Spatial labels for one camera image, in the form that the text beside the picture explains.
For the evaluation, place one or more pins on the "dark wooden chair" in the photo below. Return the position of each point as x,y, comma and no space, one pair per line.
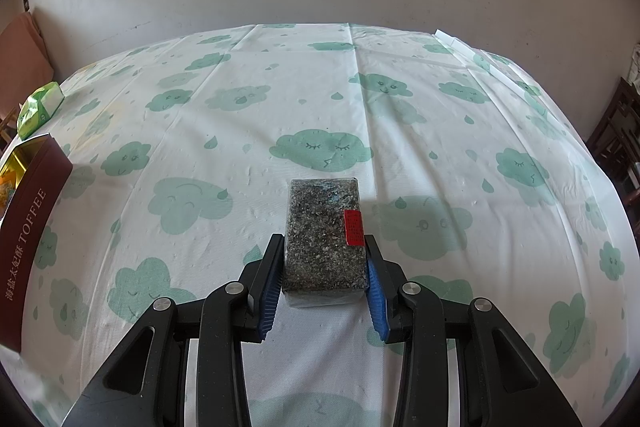
610,132

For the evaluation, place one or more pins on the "folded brown wooden table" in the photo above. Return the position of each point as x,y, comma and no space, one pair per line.
20,52

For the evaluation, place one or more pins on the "grey sesame snack block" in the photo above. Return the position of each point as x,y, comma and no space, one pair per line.
320,237

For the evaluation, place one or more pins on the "green tissue pack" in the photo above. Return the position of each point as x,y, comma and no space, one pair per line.
40,109

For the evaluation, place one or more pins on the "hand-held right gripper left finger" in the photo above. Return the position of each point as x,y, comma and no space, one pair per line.
265,302

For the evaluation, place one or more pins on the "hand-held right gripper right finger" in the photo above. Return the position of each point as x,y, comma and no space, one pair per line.
380,307

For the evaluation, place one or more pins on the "maroon and gold tin box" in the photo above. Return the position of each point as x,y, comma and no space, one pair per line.
35,227

